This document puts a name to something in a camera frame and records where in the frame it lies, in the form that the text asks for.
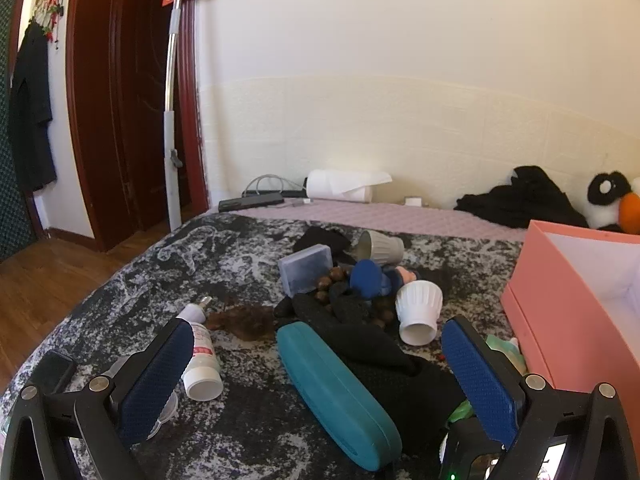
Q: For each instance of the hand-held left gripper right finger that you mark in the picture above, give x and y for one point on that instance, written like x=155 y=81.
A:
x=480 y=385

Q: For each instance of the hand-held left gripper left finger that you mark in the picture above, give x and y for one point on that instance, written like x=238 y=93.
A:
x=150 y=375

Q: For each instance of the mint green soft pouch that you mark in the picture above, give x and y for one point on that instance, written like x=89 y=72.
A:
x=502 y=352

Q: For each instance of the clear plastic cup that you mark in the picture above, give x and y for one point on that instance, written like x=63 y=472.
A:
x=167 y=412

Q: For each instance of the white capped bottle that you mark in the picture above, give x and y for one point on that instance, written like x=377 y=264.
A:
x=202 y=360

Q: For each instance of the small white spray bottle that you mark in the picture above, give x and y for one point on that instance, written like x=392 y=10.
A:
x=192 y=314

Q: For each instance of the white ribbed cup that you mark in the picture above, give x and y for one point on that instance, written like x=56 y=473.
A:
x=420 y=305

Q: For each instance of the black knit glove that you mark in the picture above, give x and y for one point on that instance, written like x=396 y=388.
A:
x=320 y=237
x=380 y=360

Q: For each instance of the pink cardboard box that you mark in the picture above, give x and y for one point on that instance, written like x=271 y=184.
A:
x=565 y=320

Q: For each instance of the brown fur pompom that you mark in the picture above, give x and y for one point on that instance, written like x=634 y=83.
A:
x=245 y=322

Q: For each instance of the teal glasses case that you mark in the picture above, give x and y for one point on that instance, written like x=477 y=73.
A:
x=335 y=395

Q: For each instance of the blue cloth doll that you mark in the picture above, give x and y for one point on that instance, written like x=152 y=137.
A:
x=370 y=280

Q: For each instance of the translucent grey plastic box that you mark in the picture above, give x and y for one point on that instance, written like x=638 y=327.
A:
x=302 y=270

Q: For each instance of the black phone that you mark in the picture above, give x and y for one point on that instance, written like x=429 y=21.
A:
x=55 y=375

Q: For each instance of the grey ribbed cup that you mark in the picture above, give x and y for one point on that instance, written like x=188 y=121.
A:
x=385 y=249

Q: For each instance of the pink quilted sheet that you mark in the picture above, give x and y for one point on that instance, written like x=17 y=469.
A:
x=400 y=217

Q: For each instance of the black clothing pile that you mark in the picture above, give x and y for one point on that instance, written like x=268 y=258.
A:
x=525 y=200

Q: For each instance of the white charger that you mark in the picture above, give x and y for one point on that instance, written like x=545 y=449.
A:
x=414 y=201

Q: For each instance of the black power strip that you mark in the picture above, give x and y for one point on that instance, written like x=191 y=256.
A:
x=250 y=201

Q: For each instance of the white metal pole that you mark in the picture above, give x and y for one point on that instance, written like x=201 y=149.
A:
x=169 y=160

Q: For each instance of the panda plush toy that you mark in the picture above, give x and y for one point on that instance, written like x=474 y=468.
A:
x=607 y=205

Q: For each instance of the dark green quilted curtain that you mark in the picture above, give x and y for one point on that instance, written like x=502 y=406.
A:
x=10 y=185

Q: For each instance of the white paper towel roll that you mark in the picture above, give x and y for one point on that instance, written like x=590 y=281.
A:
x=335 y=185

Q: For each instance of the dark red wooden door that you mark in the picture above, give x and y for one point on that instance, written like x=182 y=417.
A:
x=125 y=110

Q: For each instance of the black hanging coat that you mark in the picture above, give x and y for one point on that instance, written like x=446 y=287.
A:
x=30 y=120

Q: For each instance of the red hanging decoration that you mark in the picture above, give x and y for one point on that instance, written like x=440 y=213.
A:
x=52 y=5

